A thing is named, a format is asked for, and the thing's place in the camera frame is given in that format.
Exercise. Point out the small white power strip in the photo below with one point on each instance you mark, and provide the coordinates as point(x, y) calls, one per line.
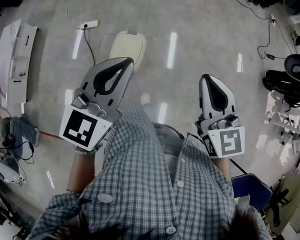
point(273, 21)

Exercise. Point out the white drawer cabinet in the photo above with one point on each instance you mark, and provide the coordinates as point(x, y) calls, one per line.
point(20, 66)

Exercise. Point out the black backpack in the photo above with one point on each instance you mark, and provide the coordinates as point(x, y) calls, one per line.
point(292, 102)

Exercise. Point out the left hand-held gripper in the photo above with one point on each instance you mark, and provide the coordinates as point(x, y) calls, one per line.
point(77, 129)

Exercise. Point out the cream pedal trash bin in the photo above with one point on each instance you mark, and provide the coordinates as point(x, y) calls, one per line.
point(127, 46)

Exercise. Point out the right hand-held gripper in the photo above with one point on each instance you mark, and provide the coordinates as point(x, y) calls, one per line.
point(230, 144)

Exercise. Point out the person's right forearm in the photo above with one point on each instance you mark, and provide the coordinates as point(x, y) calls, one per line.
point(222, 169)

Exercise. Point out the blue chair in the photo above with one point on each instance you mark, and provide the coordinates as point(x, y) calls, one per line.
point(252, 191)

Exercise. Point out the grey trousers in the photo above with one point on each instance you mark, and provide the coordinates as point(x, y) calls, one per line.
point(162, 146)

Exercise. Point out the plaid shirt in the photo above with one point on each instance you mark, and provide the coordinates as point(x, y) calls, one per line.
point(140, 179)

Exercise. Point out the white rounded machine shell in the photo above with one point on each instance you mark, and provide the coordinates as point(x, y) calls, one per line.
point(2, 170)

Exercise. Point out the person's left forearm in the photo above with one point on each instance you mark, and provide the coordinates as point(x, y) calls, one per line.
point(80, 171)

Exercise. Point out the brown cardboard sheet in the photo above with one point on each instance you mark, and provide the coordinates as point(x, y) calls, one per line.
point(297, 196)

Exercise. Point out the red floor tape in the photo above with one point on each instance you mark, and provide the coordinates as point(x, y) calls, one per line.
point(52, 135)

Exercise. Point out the person's left shoe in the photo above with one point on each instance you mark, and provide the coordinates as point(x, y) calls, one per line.
point(145, 98)

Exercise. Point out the black chair base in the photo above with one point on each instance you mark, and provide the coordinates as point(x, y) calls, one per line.
point(281, 200)

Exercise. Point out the black power adapter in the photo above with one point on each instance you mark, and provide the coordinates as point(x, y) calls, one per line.
point(269, 56)

